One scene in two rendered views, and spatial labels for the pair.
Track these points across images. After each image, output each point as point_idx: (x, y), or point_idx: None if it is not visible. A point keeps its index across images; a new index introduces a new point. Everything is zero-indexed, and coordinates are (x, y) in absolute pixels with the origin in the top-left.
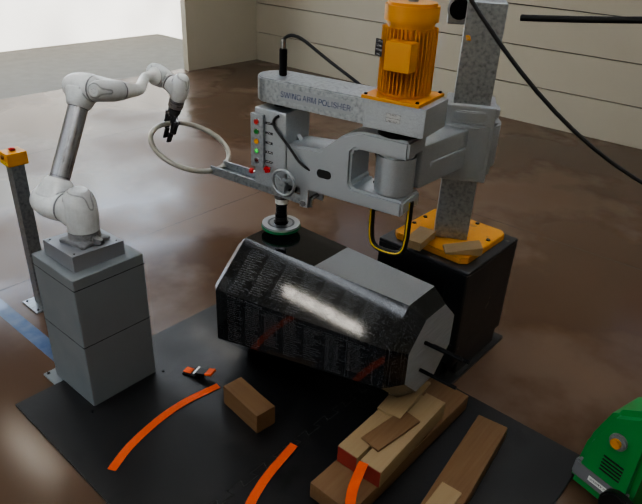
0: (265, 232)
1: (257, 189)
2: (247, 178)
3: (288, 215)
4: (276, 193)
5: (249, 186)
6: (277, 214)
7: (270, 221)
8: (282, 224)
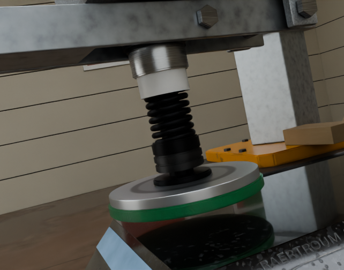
0: (173, 239)
1: (84, 46)
2: (11, 8)
3: (144, 178)
4: (180, 27)
5: (34, 48)
6: (181, 138)
7: (158, 189)
8: (209, 170)
